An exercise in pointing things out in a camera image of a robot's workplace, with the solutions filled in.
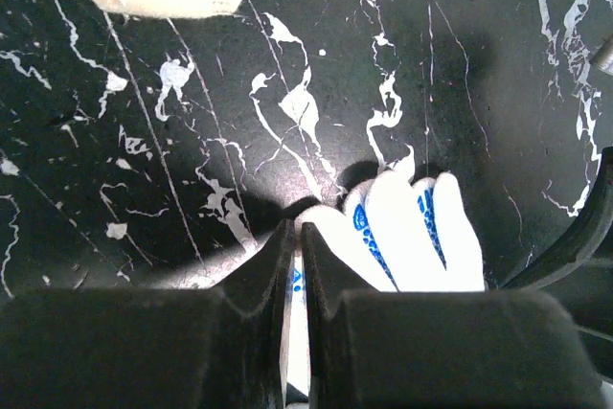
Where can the blue dotted white glove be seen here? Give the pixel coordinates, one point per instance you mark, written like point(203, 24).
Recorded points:
point(400, 236)

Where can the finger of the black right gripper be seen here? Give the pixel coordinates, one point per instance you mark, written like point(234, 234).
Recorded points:
point(578, 267)

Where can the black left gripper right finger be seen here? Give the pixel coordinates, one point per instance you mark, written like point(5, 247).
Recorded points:
point(493, 349)

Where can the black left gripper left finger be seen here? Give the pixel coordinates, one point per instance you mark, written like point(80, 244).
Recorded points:
point(221, 347)

